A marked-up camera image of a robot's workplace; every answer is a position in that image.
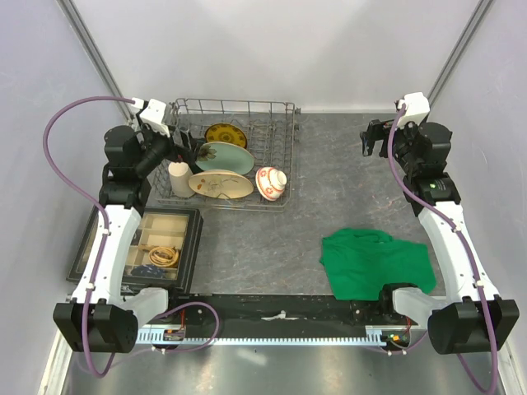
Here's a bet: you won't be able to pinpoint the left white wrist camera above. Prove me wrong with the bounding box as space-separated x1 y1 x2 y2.
130 97 170 137

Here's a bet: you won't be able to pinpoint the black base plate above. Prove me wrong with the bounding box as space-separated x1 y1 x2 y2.
169 294 412 328

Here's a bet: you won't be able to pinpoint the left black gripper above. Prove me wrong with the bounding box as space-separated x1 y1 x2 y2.
134 112 204 176

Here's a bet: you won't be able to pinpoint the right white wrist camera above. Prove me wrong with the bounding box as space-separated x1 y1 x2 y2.
396 92 430 128

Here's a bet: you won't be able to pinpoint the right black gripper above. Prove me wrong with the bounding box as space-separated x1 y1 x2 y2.
360 118 423 174

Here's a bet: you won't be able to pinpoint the mint green flower plate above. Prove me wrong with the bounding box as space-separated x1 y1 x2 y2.
196 142 254 175

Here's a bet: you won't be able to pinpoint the gold woven bracelet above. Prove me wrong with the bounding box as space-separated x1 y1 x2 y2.
148 245 181 267

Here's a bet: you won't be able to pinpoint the beige plastic cup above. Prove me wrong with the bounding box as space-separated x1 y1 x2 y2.
168 162 194 198

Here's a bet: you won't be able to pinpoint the green cloth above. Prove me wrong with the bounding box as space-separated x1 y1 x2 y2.
319 228 436 301

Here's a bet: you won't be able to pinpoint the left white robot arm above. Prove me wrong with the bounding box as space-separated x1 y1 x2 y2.
53 126 182 353

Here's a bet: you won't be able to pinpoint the beige bird plate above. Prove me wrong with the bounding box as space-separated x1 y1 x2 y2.
189 170 254 200

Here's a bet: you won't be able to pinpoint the white slotted cable duct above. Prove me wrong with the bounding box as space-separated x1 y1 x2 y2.
136 326 397 346

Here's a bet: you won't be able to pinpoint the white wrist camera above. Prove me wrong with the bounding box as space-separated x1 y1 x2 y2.
130 97 170 137
396 92 430 128

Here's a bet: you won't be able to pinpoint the white red patterned bowl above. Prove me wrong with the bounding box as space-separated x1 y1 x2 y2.
255 167 287 202

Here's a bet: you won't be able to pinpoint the grey wire dish rack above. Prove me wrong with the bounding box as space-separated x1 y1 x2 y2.
149 98 300 211

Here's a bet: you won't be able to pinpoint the yellow patterned plate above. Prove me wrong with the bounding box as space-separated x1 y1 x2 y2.
204 123 248 148

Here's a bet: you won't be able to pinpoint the dark blue beaded bracelet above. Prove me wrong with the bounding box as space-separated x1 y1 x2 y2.
131 264 167 278

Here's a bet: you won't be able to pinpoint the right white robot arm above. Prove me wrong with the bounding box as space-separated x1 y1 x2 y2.
360 119 520 355

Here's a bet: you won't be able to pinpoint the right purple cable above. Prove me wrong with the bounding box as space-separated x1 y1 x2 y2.
370 105 500 395

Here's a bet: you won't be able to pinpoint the black glass-lid jewelry box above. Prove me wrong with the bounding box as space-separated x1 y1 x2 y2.
66 207 205 294

